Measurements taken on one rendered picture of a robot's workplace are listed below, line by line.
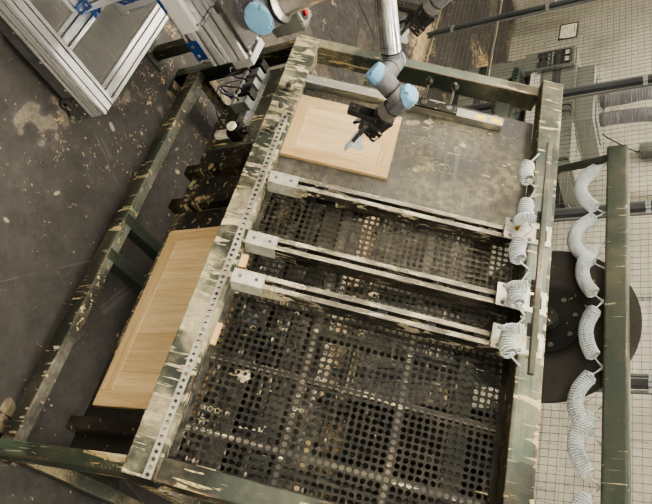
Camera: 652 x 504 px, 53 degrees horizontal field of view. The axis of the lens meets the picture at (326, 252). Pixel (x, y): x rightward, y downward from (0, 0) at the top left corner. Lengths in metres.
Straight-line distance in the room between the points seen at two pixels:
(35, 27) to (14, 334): 1.25
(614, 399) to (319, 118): 1.74
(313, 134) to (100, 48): 1.02
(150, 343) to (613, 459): 1.91
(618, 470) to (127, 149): 2.64
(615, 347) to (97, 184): 2.45
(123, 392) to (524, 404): 1.57
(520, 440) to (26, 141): 2.31
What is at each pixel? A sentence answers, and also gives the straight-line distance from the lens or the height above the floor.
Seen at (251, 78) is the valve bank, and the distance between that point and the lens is 3.11.
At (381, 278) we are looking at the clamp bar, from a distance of 2.56.
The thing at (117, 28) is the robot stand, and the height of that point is 0.21.
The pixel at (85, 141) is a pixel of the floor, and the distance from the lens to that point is 3.31.
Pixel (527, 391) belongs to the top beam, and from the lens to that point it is 2.45.
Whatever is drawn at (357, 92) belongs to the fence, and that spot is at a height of 1.12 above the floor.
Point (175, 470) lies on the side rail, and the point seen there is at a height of 0.95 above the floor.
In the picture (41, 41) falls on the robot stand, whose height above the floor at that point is 0.23.
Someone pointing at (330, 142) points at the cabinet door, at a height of 1.06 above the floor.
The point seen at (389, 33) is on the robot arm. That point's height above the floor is 1.58.
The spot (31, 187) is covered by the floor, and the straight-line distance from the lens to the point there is 3.08.
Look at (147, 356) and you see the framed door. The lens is 2.87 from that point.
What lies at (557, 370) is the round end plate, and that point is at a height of 1.91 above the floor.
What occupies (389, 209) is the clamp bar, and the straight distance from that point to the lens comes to 2.72.
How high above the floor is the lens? 2.46
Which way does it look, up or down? 29 degrees down
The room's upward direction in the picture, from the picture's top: 86 degrees clockwise
